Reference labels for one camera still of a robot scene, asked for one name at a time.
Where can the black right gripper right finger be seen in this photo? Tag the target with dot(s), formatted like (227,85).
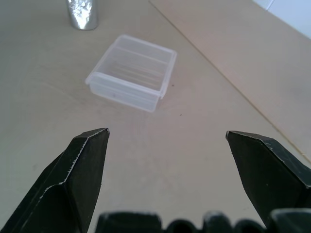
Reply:
(264,174)

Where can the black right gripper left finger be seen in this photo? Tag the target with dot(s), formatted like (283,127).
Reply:
(70,184)

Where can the clear plastic box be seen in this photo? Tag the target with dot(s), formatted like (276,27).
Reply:
(132,72)

